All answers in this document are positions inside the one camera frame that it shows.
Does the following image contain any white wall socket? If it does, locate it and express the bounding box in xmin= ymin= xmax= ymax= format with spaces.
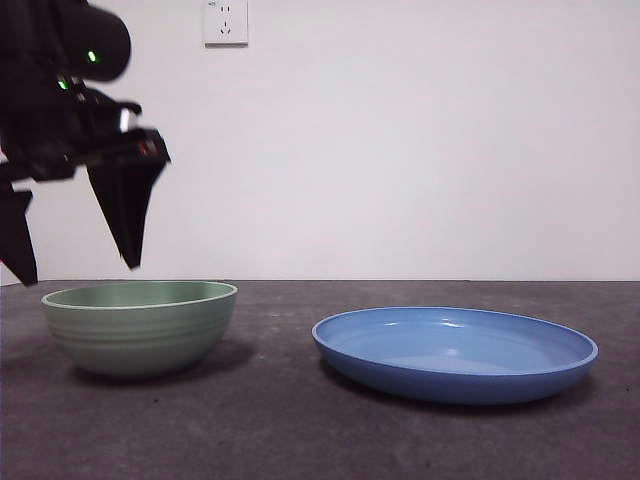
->
xmin=203 ymin=0 xmax=249 ymax=50

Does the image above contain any blue plate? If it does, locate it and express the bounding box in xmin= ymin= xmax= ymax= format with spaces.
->
xmin=311 ymin=305 xmax=600 ymax=406

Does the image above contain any green ribbed bowl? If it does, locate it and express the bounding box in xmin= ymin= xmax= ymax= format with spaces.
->
xmin=40 ymin=280 xmax=239 ymax=379

